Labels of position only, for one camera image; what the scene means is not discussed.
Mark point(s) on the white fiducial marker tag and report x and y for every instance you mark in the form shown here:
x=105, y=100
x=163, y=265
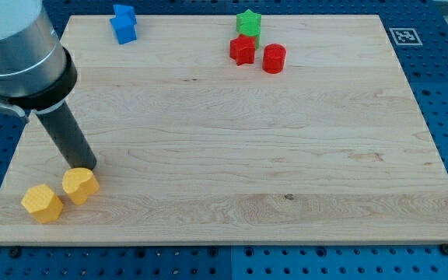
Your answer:
x=404, y=36

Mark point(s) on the red star block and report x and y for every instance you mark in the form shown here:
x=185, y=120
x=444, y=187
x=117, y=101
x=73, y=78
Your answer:
x=242, y=49

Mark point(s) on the yellow heart block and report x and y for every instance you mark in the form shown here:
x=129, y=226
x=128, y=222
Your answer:
x=79, y=183

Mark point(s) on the green star block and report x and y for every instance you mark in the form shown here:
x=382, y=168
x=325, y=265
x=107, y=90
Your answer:
x=248, y=23

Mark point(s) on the light wooden board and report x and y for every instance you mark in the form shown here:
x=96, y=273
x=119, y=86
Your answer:
x=193, y=149

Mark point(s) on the red cylinder block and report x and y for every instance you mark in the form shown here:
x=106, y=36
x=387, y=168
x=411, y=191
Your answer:
x=274, y=58

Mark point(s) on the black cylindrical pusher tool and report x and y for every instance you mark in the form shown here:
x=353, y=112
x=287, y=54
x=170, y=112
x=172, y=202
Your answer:
x=62, y=127

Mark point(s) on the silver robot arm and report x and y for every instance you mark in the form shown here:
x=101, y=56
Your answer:
x=36, y=75

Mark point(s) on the yellow hexagon block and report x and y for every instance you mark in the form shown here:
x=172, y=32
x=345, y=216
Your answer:
x=42, y=203

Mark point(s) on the blue cube block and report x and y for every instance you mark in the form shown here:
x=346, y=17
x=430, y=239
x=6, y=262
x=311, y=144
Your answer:
x=124, y=29

